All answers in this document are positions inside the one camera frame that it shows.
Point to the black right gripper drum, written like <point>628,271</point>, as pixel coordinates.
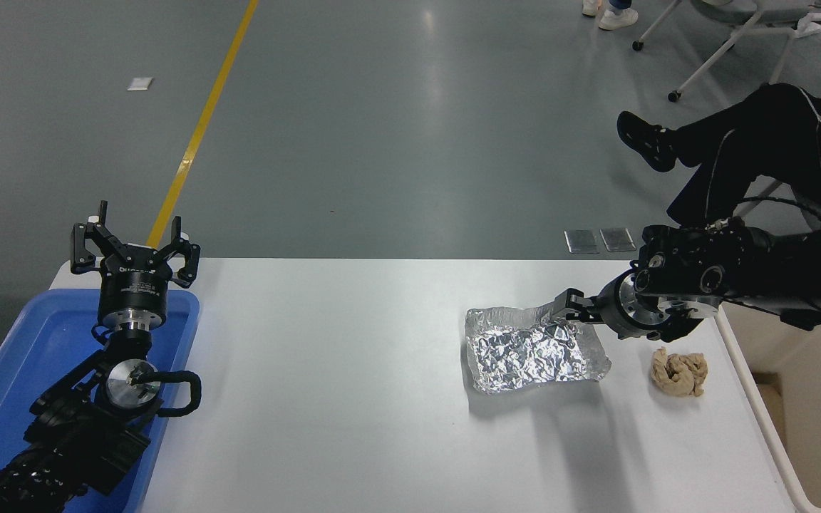
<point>611,308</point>

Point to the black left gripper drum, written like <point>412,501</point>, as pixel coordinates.
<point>134,296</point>

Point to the foil plate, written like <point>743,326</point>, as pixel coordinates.
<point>524,353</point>

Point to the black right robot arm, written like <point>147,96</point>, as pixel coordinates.
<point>738,271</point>

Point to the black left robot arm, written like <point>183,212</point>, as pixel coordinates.
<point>75,434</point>

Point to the metal floor plate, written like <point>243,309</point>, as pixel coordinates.
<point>618,239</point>
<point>581,241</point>

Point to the crumpled tan paper ball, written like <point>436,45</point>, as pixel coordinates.
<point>678,372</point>

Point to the blue plastic tray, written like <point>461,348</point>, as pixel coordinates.
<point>26,342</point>

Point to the seated person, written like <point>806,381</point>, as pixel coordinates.
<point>774,135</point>

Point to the standing person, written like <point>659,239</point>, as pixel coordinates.
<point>613,14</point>

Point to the white wheeled chair frame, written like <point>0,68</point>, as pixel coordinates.
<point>731,43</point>

